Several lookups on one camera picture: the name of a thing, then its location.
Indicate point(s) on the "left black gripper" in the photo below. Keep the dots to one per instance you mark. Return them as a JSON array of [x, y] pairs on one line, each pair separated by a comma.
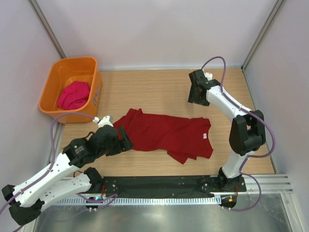
[[125, 144]]

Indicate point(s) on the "aluminium rail frame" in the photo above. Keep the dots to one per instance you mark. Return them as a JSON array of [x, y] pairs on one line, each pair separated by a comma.
[[266, 183]]

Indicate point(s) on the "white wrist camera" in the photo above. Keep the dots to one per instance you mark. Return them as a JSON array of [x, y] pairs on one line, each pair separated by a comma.
[[208, 75], [105, 121]]

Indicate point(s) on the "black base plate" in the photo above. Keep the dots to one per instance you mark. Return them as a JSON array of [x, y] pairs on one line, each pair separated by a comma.
[[167, 187]]

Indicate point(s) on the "pink t-shirt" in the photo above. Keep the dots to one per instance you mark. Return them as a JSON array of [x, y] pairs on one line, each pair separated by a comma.
[[74, 96]]

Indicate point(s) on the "orange plastic bin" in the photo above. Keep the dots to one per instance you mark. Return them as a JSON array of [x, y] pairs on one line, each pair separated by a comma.
[[62, 74]]

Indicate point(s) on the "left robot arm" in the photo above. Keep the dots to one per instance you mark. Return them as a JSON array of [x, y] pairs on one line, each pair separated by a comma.
[[29, 199]]

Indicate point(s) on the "dark red t-shirt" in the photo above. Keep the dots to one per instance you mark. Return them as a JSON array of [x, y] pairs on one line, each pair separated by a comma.
[[182, 138]]

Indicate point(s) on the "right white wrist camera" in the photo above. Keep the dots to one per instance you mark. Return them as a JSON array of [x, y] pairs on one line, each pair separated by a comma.
[[208, 75]]

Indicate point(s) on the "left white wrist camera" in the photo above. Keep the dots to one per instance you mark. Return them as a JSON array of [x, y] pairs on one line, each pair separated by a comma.
[[105, 121]]

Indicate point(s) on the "slotted cable duct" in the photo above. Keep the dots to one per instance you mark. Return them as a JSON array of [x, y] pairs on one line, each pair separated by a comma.
[[78, 201]]

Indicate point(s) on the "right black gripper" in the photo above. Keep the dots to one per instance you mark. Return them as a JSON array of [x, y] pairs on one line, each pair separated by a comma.
[[191, 98]]

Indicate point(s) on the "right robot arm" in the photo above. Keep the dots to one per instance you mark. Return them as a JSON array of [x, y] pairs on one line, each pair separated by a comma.
[[247, 134]]

